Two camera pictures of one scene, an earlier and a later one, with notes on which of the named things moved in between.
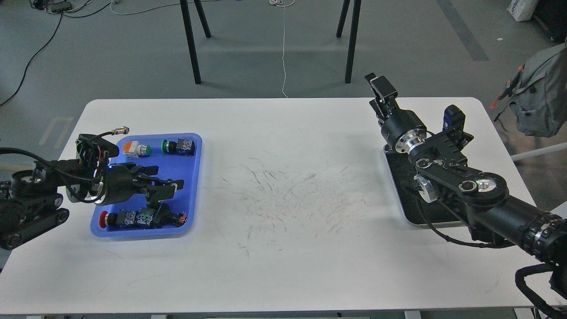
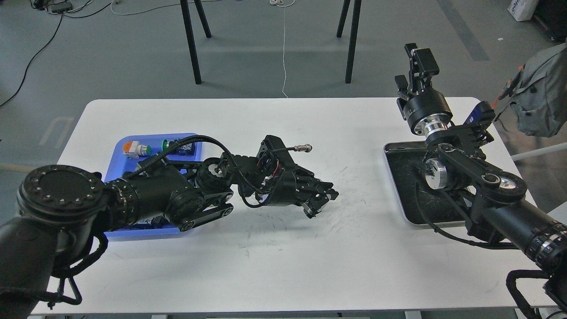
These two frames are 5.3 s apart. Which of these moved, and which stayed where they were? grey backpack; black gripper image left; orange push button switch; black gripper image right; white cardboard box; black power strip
Moved: black gripper image right; black gripper image left
Stayed: orange push button switch; white cardboard box; grey backpack; black power strip
